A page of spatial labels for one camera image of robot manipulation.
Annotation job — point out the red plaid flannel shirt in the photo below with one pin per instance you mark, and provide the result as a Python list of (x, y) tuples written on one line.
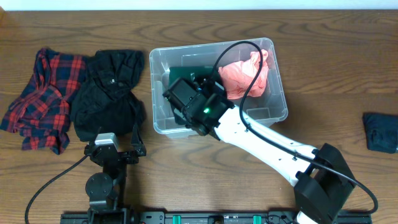
[(41, 114)]

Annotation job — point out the pink garment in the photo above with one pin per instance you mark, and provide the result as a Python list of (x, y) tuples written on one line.
[(237, 76)]

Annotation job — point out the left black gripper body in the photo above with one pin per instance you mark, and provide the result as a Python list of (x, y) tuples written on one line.
[(131, 160)]

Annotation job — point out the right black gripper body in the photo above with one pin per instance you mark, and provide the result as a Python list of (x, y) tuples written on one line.
[(190, 119)]

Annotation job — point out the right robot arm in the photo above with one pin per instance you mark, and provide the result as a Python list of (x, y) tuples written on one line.
[(321, 178)]

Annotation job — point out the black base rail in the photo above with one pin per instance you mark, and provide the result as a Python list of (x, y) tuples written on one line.
[(186, 218)]

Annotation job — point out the dark navy garment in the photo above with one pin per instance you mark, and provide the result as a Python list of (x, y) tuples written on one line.
[(381, 132)]

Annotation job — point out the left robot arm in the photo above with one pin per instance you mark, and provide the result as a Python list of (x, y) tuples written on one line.
[(106, 188)]

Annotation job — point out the dark green garment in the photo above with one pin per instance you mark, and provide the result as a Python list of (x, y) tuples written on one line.
[(196, 75)]

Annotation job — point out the clear plastic storage bin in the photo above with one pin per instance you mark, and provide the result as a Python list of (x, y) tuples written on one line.
[(267, 109)]

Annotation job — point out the black garment with band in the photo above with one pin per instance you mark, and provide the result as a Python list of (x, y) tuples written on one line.
[(178, 116)]

